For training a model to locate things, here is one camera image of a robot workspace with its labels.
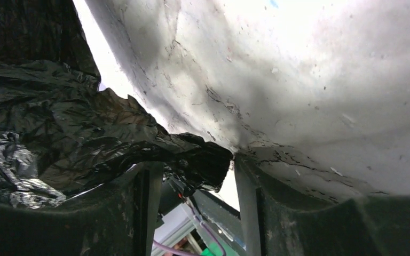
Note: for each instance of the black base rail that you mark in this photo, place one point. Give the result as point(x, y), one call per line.
point(202, 221)

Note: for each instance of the beige round trash bin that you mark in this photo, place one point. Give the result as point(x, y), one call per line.
point(319, 91)

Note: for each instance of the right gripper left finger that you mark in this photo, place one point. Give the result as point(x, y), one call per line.
point(117, 218)

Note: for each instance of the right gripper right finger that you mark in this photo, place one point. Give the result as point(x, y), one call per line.
point(279, 220)

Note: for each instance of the black plastic trash bag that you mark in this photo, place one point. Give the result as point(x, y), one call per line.
point(60, 135)

